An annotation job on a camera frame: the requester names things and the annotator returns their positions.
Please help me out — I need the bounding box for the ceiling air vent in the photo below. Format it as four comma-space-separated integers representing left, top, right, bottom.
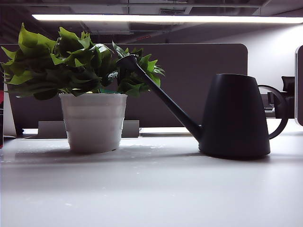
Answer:
160, 8, 188, 15

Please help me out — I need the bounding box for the dark grey watering can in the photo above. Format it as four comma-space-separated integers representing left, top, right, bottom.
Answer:
116, 54, 289, 159

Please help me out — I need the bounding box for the black office chair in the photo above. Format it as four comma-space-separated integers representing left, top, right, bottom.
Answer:
281, 75, 296, 119

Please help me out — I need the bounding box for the long ceiling light strip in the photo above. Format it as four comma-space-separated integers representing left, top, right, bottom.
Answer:
31, 13, 303, 25

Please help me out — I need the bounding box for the large grey desk divider panel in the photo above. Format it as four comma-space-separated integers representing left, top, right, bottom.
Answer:
0, 43, 249, 129

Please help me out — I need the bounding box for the white ribbed flower pot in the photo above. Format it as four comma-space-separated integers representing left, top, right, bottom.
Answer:
37, 120, 141, 138

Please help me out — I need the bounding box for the white upright board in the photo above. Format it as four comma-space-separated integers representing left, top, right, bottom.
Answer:
3, 82, 18, 137

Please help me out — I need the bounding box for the green plant in white pot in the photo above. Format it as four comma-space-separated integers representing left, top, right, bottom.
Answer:
0, 22, 166, 153

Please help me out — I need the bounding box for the red and dark upright object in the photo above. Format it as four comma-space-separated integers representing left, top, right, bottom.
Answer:
0, 91, 4, 148

